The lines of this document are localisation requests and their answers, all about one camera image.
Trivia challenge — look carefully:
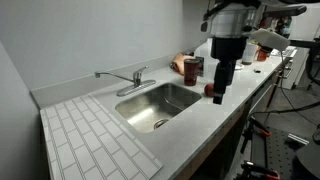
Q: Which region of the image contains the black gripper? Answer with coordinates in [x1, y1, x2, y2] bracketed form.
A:
[210, 35, 248, 105]

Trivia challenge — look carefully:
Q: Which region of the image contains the white tile pattern mat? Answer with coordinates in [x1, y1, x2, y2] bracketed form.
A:
[39, 94, 164, 180]

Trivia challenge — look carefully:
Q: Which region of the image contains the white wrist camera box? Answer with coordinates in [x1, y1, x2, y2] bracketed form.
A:
[249, 28, 291, 52]

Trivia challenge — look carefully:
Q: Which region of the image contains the black perforated breadboard table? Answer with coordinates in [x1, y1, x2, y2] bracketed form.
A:
[251, 126, 320, 180]

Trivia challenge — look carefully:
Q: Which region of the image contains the red apple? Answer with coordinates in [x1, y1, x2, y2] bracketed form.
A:
[204, 83, 216, 98]

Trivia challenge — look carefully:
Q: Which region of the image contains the red mug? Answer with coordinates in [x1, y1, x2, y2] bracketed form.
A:
[256, 45, 270, 62]

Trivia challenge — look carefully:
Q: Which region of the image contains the white cup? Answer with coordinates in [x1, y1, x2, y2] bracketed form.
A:
[241, 42, 258, 66]

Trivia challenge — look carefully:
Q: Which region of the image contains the black floor cable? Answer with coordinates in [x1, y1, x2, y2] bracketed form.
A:
[248, 100, 320, 118]

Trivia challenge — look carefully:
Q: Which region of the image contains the black horizontal pole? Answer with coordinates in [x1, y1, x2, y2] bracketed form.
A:
[289, 38, 320, 50]

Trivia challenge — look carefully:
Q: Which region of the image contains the dark red tumbler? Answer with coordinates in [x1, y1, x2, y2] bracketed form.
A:
[183, 58, 201, 87]

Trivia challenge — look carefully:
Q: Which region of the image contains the silver metal bar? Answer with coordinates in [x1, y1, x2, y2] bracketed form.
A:
[287, 133, 310, 146]

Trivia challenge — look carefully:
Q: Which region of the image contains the stainless steel sink basin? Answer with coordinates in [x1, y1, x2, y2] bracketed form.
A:
[114, 82, 203, 134]

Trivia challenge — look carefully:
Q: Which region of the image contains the orange black clamp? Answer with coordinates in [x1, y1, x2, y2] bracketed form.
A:
[238, 160, 281, 180]
[244, 116, 273, 138]

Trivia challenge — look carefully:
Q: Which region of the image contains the row of books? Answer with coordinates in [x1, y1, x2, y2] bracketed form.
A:
[258, 15, 294, 38]

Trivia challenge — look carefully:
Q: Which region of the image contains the orange cloth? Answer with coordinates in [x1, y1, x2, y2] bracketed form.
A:
[171, 52, 196, 76]

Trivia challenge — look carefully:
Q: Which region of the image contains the chrome sink faucet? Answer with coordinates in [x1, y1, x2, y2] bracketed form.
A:
[94, 65, 157, 98]

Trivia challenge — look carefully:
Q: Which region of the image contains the white cabinet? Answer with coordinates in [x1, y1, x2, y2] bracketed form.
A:
[283, 46, 311, 90]

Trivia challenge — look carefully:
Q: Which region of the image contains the black stereo camera bar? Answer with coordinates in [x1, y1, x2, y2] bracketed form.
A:
[262, 4, 308, 18]

